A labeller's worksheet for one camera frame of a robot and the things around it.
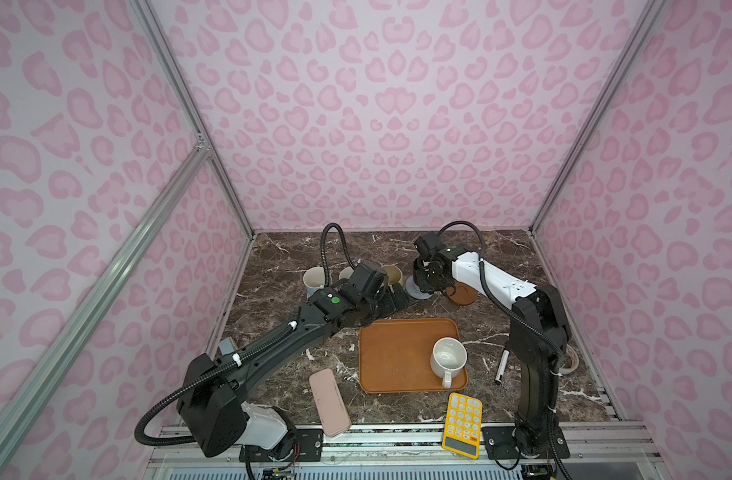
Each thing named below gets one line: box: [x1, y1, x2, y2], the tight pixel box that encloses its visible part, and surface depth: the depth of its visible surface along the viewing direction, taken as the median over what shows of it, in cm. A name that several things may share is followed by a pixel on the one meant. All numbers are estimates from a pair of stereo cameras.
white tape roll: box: [559, 344, 579, 375], surface depth 86 cm
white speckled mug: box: [430, 337, 468, 389], surface depth 82 cm
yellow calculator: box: [442, 392, 483, 460], surface depth 76 cm
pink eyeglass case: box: [309, 368, 351, 438], surface depth 80 cm
